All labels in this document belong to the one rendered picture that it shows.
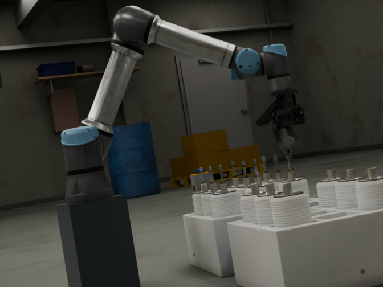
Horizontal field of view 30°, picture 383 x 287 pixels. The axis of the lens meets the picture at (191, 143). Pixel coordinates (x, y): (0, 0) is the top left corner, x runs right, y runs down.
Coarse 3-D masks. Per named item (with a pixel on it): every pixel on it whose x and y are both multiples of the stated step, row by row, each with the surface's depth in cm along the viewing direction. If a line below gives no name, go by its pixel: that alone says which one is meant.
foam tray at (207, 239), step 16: (192, 224) 245; (208, 224) 225; (224, 224) 220; (192, 240) 248; (208, 240) 228; (224, 240) 220; (192, 256) 252; (208, 256) 231; (224, 256) 220; (224, 272) 220
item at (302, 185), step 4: (300, 180) 232; (304, 180) 233; (280, 184) 233; (292, 184) 230; (296, 184) 230; (300, 184) 231; (304, 184) 232; (280, 188) 233; (292, 188) 230; (296, 188) 230; (300, 188) 230; (304, 188) 231; (304, 192) 231; (308, 192) 233; (308, 196) 233
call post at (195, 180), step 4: (192, 176) 269; (196, 176) 266; (200, 176) 266; (204, 176) 266; (208, 176) 267; (192, 180) 270; (196, 180) 265; (200, 180) 266; (204, 180) 266; (208, 180) 267; (192, 184) 271; (196, 184) 265; (200, 184) 266; (208, 184) 266; (192, 188) 272; (196, 188) 266; (200, 188) 266; (208, 188) 266
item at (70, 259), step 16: (64, 208) 217; (80, 208) 213; (96, 208) 215; (112, 208) 217; (64, 224) 220; (80, 224) 212; (96, 224) 214; (112, 224) 216; (128, 224) 218; (64, 240) 223; (80, 240) 212; (96, 240) 214; (112, 240) 216; (128, 240) 218; (64, 256) 226; (80, 256) 212; (96, 256) 213; (112, 256) 215; (128, 256) 217; (80, 272) 211; (96, 272) 213; (112, 272) 215; (128, 272) 217
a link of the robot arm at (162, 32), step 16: (128, 16) 221; (144, 16) 220; (128, 32) 222; (144, 32) 220; (160, 32) 220; (176, 32) 220; (192, 32) 221; (176, 48) 222; (192, 48) 220; (208, 48) 219; (224, 48) 219; (240, 48) 220; (224, 64) 221; (240, 64) 217; (256, 64) 217
